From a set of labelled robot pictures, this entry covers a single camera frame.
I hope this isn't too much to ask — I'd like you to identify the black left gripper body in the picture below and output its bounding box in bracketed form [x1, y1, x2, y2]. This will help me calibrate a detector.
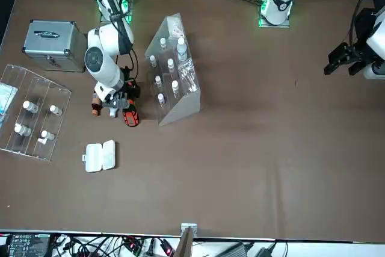
[345, 8, 377, 63]

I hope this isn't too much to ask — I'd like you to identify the orange black barcode scanner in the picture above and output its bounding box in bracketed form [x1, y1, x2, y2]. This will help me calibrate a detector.
[120, 78, 141, 128]

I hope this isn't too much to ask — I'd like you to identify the brown medicine bottle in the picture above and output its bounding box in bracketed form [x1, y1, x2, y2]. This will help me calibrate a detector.
[91, 93, 102, 117]

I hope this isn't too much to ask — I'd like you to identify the white open pill box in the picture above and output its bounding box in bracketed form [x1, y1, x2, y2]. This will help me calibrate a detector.
[82, 139, 117, 173]

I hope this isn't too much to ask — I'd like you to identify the clear stepped acrylic shelf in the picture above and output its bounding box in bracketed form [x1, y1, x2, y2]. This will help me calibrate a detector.
[144, 12, 202, 128]

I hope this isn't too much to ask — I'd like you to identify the cotton swab packet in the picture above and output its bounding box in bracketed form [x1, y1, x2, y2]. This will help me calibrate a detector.
[177, 60, 200, 93]

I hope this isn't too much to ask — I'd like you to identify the clear acrylic divided organizer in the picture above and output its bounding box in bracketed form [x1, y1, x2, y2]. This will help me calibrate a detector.
[0, 63, 73, 162]

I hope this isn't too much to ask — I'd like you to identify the tall clear bottle white cap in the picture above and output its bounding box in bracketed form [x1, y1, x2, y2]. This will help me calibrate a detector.
[176, 37, 187, 62]

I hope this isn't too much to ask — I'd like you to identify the aluminium carry case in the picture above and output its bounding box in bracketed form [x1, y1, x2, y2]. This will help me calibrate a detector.
[21, 19, 88, 73]

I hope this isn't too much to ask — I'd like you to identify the white flat packet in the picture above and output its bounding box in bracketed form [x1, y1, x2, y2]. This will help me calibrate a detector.
[167, 16, 185, 39]

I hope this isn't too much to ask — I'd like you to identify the white face mask packet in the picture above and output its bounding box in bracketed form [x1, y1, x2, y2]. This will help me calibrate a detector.
[0, 83, 19, 113]

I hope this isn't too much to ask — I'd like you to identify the black labelled power adapter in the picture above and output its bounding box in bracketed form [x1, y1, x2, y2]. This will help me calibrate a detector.
[5, 232, 51, 257]

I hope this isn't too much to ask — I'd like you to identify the grey power adapter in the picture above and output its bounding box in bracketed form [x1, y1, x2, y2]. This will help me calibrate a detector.
[221, 240, 256, 257]

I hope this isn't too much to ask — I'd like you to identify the aluminium camera post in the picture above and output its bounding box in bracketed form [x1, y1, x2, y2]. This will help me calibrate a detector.
[180, 223, 199, 257]

